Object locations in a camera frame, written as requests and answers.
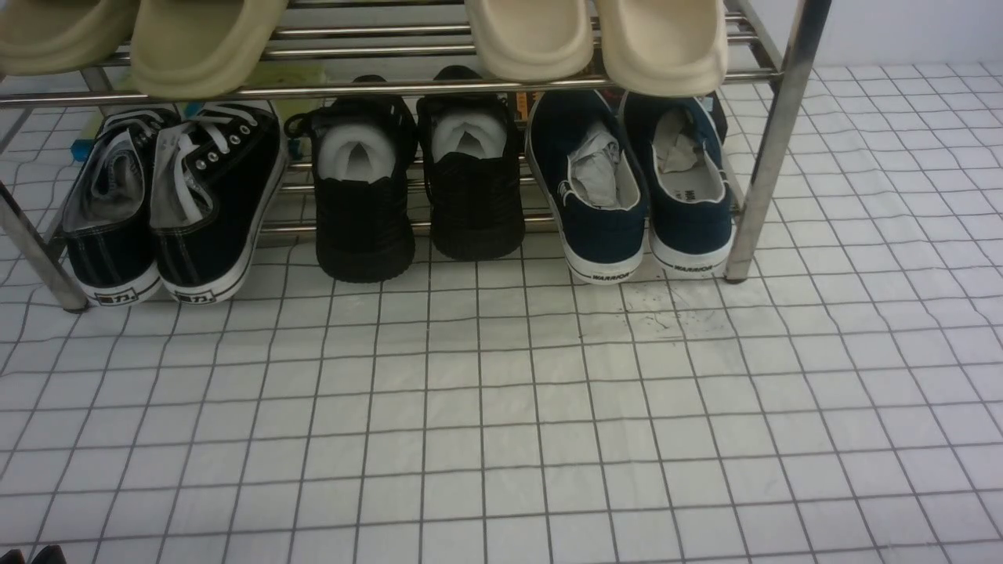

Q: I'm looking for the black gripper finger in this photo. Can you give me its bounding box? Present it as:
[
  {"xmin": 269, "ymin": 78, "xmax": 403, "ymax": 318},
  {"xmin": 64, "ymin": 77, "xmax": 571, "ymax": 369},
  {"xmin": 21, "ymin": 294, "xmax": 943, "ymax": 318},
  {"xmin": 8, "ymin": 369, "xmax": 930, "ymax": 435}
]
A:
[{"xmin": 0, "ymin": 550, "xmax": 26, "ymax": 564}]

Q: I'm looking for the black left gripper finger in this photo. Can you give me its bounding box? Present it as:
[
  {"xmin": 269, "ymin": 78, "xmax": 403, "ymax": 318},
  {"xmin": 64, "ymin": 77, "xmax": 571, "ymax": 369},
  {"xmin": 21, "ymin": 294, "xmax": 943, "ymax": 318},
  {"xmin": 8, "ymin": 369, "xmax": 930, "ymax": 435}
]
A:
[{"xmin": 30, "ymin": 545, "xmax": 66, "ymax": 564}]

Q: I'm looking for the silver metal shoe rack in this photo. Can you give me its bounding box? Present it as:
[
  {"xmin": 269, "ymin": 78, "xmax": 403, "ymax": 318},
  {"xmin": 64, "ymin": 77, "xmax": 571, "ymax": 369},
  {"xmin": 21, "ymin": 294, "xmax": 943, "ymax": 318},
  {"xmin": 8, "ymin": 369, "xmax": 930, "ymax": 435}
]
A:
[{"xmin": 2, "ymin": 1, "xmax": 831, "ymax": 314}]

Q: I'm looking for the black canvas sneaker far left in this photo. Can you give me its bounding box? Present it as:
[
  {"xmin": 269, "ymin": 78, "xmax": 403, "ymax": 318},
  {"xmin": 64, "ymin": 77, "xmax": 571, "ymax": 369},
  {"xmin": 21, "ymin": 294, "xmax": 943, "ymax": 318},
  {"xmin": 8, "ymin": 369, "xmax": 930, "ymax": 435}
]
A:
[{"xmin": 60, "ymin": 106, "xmax": 180, "ymax": 307}]

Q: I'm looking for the black canvas sneaker with laces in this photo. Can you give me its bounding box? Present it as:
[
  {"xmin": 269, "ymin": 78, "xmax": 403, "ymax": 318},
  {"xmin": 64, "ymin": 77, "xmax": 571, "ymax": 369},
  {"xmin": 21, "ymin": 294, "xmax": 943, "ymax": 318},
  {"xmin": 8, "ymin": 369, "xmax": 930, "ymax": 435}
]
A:
[{"xmin": 150, "ymin": 100, "xmax": 289, "ymax": 305}]

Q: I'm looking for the black mesh sneaker left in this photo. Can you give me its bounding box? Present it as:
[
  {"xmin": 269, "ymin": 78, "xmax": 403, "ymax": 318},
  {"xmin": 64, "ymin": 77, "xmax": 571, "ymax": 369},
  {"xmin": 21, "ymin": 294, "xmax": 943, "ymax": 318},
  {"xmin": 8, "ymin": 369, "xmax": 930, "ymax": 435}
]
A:
[{"xmin": 285, "ymin": 93, "xmax": 417, "ymax": 284}]

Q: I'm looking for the black mesh sneaker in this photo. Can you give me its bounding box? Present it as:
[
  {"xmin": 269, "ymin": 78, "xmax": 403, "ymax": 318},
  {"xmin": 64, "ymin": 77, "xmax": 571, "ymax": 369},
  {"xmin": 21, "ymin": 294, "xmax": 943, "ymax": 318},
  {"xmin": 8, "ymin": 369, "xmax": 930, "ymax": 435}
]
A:
[
  {"xmin": 285, "ymin": 93, "xmax": 417, "ymax": 284},
  {"xmin": 416, "ymin": 92, "xmax": 524, "ymax": 262}
]

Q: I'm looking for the beige foam slipper far left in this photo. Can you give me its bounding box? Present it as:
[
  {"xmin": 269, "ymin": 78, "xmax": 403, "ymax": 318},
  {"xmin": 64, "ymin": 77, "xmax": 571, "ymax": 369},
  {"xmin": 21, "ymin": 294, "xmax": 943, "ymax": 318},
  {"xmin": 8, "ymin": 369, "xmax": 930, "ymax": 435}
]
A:
[{"xmin": 1, "ymin": 1, "xmax": 139, "ymax": 76}]

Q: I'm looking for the beige foam slipper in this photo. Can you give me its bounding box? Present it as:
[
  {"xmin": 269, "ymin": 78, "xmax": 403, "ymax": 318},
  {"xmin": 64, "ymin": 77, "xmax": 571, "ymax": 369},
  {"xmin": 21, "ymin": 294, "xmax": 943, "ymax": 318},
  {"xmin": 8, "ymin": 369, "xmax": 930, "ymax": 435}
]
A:
[
  {"xmin": 129, "ymin": 1, "xmax": 288, "ymax": 100},
  {"xmin": 1, "ymin": 1, "xmax": 139, "ymax": 76}
]

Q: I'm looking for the black mesh sneaker right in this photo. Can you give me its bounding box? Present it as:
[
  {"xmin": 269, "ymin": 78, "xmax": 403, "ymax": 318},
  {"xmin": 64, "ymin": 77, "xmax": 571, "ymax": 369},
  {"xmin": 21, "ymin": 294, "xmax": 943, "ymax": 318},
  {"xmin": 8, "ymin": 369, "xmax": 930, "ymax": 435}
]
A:
[{"xmin": 416, "ymin": 92, "xmax": 524, "ymax": 262}]

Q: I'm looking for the navy canvas sneaker left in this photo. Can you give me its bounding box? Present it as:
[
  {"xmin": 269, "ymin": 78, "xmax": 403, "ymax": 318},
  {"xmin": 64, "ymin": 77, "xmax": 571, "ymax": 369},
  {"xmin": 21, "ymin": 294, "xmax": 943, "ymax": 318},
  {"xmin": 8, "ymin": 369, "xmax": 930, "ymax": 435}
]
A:
[{"xmin": 524, "ymin": 90, "xmax": 649, "ymax": 285}]

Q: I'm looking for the navy canvas sneaker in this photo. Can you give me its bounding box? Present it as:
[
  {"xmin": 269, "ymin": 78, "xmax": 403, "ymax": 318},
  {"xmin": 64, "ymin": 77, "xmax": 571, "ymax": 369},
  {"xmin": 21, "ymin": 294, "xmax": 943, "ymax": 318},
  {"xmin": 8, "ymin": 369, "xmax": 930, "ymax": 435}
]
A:
[
  {"xmin": 619, "ymin": 92, "xmax": 735, "ymax": 280},
  {"xmin": 524, "ymin": 90, "xmax": 649, "ymax": 285}
]

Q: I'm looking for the cream foam slipper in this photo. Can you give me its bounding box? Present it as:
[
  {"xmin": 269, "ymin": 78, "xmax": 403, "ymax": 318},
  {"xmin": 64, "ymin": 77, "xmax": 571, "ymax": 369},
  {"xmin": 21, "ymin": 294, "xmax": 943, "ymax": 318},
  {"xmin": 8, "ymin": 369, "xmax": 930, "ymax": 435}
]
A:
[
  {"xmin": 465, "ymin": 1, "xmax": 594, "ymax": 83},
  {"xmin": 595, "ymin": 1, "xmax": 728, "ymax": 97}
]

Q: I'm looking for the navy canvas sneaker right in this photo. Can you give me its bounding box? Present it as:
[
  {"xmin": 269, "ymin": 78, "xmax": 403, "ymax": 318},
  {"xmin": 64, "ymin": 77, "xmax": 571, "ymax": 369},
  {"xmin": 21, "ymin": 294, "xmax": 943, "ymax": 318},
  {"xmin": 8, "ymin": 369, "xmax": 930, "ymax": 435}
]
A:
[{"xmin": 619, "ymin": 92, "xmax": 735, "ymax": 280}]

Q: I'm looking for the cream foam slipper far right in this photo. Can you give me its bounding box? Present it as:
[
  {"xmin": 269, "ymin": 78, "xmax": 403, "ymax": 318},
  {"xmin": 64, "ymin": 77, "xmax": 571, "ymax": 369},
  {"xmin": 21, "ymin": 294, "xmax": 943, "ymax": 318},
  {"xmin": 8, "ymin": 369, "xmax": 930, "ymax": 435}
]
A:
[{"xmin": 595, "ymin": 1, "xmax": 728, "ymax": 97}]

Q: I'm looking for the white grid floor mat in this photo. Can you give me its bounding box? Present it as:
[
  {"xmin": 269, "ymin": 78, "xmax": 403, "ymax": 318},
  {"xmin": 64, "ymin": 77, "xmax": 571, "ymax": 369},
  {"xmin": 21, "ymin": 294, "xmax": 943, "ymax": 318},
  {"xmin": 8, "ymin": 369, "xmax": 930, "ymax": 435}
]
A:
[{"xmin": 1, "ymin": 62, "xmax": 1002, "ymax": 563}]

